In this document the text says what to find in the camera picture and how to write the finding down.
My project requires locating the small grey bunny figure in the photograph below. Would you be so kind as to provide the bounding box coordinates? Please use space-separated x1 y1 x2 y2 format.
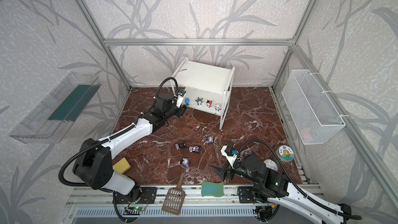
196 97 203 106

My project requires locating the red hat Doraemon figure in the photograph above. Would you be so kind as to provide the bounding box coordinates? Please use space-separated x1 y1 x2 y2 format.
206 100 212 108

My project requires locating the purple dress Kuromi figure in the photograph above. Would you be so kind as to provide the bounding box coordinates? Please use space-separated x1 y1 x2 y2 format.
204 135 215 145

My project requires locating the purple bat Kuromi figure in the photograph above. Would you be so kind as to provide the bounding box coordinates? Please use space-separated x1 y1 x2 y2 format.
189 146 201 154

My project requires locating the white hooded Doraemon figure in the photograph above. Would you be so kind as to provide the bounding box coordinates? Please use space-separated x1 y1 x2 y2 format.
215 104 222 112

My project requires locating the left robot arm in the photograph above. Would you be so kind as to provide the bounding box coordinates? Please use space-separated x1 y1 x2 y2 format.
58 77 187 198

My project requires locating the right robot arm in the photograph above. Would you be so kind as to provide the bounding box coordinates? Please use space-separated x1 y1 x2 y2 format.
211 139 362 224

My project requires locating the white two-tier metal shelf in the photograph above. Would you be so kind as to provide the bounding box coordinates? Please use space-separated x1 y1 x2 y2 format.
172 59 235 130

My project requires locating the green wavy sponge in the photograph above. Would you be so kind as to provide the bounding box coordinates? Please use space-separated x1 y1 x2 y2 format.
201 181 224 198

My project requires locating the black Kuromi figure lying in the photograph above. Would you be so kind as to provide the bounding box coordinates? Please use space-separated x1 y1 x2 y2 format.
175 142 187 150

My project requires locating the purple striped Kuromi figure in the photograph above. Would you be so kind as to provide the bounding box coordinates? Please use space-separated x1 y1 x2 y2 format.
179 158 190 168

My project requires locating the silver tin can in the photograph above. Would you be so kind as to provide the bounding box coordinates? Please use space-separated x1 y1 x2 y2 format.
264 159 278 171

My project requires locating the brown plastic litter scoop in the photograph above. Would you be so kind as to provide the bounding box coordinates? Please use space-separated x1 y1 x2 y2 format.
162 170 186 215

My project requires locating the round tape roll cartoon label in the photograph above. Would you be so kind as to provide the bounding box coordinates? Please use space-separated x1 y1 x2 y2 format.
276 145 294 164

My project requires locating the yellow green sponge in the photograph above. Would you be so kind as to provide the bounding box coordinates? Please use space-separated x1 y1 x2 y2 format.
113 158 131 174

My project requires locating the small circuit board with LED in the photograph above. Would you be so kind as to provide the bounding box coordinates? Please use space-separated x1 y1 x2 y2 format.
125 206 147 215

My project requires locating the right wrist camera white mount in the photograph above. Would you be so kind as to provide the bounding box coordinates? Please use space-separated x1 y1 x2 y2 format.
221 145 240 169

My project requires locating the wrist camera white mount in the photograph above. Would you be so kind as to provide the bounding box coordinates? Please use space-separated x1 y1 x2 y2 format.
176 89 186 108
221 145 240 169

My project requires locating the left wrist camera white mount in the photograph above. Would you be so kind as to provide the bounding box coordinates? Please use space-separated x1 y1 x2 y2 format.
176 89 186 108

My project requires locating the white wire mesh basket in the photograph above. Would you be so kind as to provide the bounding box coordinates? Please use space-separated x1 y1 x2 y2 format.
282 69 346 145

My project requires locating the clear plastic wall tray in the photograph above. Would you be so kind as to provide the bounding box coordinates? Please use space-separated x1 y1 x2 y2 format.
9 72 101 144

